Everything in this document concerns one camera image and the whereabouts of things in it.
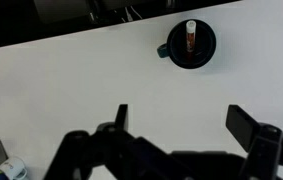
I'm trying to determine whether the white mug with blue print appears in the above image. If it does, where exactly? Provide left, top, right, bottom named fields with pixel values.
left=0, top=157, right=28, bottom=180

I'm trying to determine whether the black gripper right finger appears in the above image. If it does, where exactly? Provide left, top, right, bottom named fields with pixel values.
left=225, top=104, right=283, bottom=180

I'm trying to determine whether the dark teal mug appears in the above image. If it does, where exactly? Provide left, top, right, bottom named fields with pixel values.
left=157, top=19, right=217, bottom=69

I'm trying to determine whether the red Expo marker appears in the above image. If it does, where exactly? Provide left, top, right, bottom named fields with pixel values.
left=186, top=20, right=196, bottom=62

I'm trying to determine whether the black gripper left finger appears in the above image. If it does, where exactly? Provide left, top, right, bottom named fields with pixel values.
left=44, top=103, right=169, bottom=180

